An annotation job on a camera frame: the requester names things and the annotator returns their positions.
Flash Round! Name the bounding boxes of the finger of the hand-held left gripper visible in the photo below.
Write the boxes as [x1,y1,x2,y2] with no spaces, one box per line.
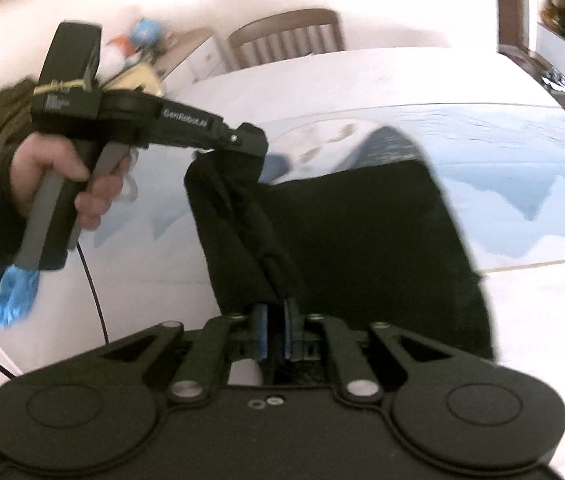
[222,121,269,161]

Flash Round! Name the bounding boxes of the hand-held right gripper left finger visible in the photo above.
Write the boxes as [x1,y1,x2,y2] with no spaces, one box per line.
[98,301,272,406]

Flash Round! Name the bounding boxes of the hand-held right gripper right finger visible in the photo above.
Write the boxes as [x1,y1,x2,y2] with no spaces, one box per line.
[284,299,457,406]

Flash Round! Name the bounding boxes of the black t-shirt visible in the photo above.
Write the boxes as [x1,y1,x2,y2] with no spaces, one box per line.
[184,152,496,361]

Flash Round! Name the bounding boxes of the person's left hand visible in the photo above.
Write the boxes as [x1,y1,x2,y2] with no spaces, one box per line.
[10,132,133,231]

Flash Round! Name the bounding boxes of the yellow box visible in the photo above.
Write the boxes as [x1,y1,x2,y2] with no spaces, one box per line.
[97,62,168,98]

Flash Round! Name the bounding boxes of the white and orange toy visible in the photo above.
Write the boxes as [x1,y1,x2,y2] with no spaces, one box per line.
[102,35,133,66]

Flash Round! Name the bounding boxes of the blue round toy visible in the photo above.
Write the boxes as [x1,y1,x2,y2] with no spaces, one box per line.
[130,17,163,48]

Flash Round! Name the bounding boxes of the wooden sideboard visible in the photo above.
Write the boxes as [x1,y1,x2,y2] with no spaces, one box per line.
[155,27,230,86]

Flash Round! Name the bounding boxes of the slatted wooden chair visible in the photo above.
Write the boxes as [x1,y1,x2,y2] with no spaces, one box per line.
[226,8,346,73]

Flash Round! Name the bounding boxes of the blue disposable glove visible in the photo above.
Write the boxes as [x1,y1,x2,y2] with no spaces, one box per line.
[0,265,40,330]

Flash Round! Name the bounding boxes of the brown wooden door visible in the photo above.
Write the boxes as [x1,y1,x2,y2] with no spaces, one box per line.
[495,0,538,53]

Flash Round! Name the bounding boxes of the patterned slippers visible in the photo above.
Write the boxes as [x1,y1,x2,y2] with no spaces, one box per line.
[543,67,565,93]

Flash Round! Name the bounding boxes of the small grey cabinet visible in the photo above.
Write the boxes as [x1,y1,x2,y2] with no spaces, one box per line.
[535,25,565,73]

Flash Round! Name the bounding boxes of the bag of snacks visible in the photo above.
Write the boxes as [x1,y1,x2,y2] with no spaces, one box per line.
[540,5,565,28]

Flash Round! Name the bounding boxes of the black cable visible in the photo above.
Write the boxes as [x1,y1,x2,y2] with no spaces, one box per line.
[0,244,109,378]

